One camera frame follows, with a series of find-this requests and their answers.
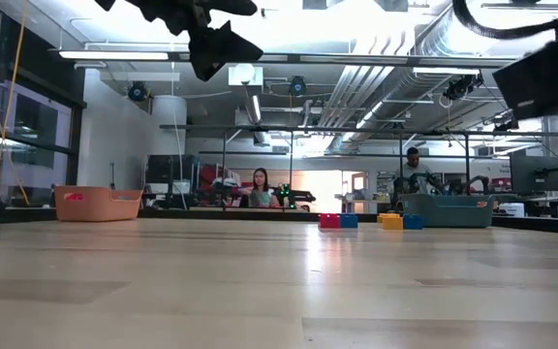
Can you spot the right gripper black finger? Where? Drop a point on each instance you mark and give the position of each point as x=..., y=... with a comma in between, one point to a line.
x=536, y=85

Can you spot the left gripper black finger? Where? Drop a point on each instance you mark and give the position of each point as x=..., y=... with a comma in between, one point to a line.
x=230, y=7
x=216, y=51

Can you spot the dark teal plastic bin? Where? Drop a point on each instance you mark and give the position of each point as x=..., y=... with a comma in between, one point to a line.
x=453, y=211

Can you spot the small blue building block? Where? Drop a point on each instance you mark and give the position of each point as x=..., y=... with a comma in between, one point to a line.
x=413, y=222
x=349, y=221

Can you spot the orange plastic bin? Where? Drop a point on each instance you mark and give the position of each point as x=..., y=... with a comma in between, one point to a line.
x=97, y=208

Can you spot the yellow building block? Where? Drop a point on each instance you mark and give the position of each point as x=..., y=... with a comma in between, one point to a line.
x=391, y=223

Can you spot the black background robot arm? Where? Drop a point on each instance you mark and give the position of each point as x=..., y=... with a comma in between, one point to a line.
x=288, y=196

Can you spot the white ceiling lamp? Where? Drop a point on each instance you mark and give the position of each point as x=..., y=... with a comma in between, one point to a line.
x=250, y=77

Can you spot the white LED light bar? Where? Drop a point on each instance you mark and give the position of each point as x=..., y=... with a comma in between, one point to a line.
x=114, y=54

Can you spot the dark computer monitor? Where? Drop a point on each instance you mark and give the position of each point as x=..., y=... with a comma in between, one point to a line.
x=536, y=174

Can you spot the black equipment cabinet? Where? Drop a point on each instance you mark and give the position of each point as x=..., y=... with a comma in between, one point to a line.
x=172, y=169

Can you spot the person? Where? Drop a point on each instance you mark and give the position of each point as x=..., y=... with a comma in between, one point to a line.
x=261, y=191
x=414, y=169

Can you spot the black framed glass partition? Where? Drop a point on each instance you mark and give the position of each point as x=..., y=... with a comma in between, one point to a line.
x=73, y=155

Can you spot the black round camera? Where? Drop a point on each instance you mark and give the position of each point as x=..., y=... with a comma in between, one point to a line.
x=137, y=91

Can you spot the black camera with blue lens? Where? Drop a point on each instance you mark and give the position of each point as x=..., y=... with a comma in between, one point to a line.
x=297, y=86

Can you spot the black horizontal frame beam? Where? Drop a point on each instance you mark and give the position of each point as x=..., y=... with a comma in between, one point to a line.
x=308, y=58

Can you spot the black background workstation frame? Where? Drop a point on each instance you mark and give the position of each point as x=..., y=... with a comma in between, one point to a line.
x=429, y=132

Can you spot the black aluminium table frame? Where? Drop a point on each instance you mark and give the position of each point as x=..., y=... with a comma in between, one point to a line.
x=240, y=216

